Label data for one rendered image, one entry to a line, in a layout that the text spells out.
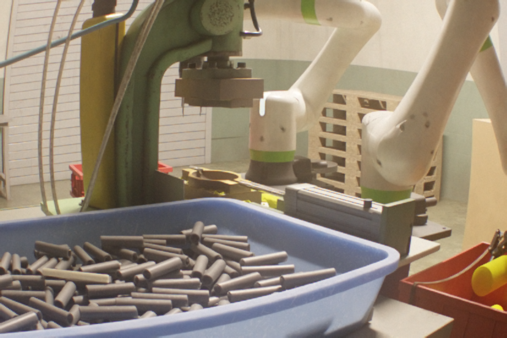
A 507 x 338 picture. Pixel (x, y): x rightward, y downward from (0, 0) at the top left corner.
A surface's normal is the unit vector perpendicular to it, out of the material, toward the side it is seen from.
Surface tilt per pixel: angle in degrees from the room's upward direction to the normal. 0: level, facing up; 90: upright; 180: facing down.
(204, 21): 90
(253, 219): 81
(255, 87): 90
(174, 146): 90
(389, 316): 0
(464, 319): 90
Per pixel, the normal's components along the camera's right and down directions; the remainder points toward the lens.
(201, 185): -0.33, 0.17
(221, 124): 0.59, 0.16
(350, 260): -0.79, -0.06
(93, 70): -0.51, 0.23
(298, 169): 0.43, 0.02
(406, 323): 0.02, -0.98
